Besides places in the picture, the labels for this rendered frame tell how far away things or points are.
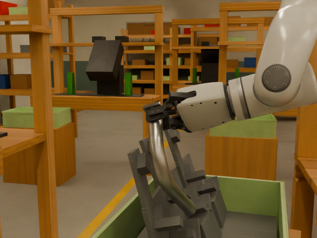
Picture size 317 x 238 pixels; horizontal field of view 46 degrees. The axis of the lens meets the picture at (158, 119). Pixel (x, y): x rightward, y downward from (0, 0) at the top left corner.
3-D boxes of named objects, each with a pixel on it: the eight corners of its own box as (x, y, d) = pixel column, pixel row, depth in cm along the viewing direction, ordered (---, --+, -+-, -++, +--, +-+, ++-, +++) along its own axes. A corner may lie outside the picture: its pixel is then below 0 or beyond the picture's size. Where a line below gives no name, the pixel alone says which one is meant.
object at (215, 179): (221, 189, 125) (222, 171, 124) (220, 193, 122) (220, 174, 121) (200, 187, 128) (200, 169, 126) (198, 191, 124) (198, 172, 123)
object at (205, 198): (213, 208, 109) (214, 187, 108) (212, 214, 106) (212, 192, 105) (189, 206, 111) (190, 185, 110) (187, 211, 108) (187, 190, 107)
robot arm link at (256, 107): (248, 115, 70) (251, 120, 78) (324, 97, 66) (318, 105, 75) (238, 72, 71) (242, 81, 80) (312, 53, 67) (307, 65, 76)
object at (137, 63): (222, 106, 1073) (224, 25, 1038) (120, 103, 1138) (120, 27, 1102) (223, 103, 1125) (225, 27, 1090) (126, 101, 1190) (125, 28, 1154)
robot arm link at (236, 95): (246, 96, 81) (232, 99, 82) (238, 68, 74) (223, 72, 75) (252, 127, 76) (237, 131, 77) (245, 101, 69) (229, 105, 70)
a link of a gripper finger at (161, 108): (176, 103, 79) (146, 111, 80) (171, 94, 76) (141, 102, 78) (177, 115, 77) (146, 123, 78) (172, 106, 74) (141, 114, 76)
